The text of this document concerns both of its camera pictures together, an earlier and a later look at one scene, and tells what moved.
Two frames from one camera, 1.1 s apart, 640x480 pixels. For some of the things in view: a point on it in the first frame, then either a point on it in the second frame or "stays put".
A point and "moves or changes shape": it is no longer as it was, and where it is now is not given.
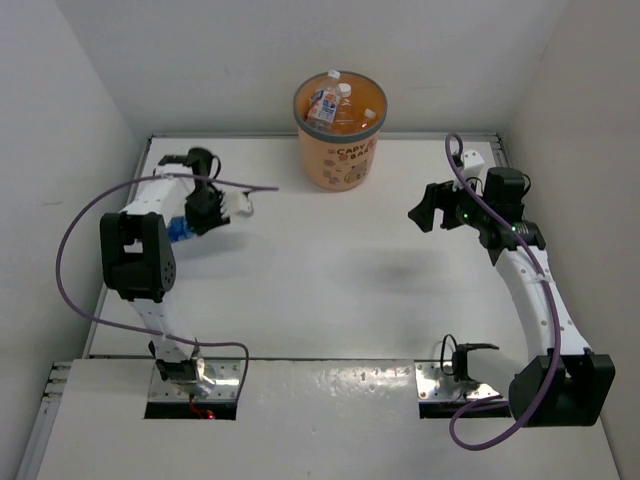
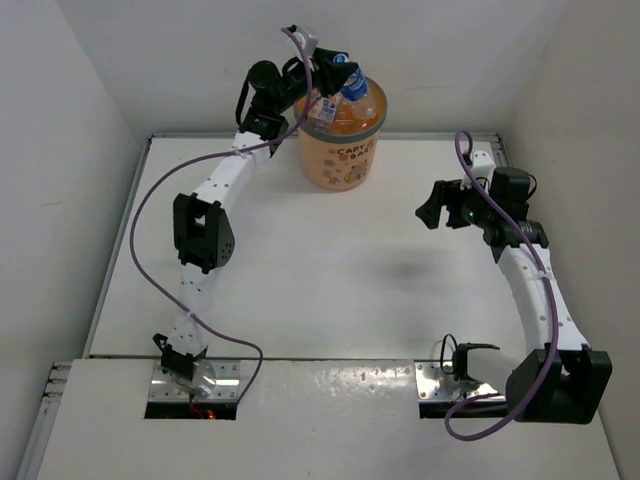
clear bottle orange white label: (324, 103) stays put
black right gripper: (423, 213) stays put
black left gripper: (203, 222) to (328, 76)
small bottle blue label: (178, 229) moves or changes shape
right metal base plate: (436, 382) stays put
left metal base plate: (227, 385) stays put
